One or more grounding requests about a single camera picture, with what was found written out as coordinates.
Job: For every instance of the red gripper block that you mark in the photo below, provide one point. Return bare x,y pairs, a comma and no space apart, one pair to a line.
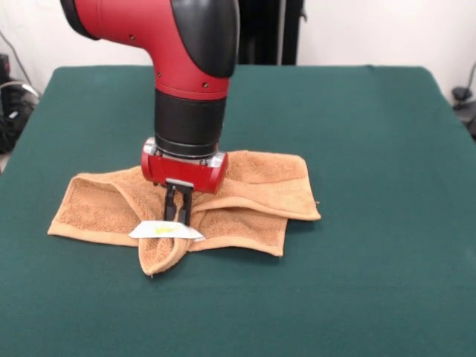
182,173

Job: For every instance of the small black plug adapter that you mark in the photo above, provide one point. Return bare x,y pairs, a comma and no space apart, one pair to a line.
461,93

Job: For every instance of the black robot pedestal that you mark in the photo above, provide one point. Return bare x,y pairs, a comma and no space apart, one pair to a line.
267,33

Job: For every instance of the tan terry towel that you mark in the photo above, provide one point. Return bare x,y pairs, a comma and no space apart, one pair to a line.
267,178

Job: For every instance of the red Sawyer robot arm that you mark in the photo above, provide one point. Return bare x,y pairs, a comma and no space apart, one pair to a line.
186,56

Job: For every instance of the dark green table cloth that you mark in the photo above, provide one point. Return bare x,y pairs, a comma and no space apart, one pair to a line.
334,279

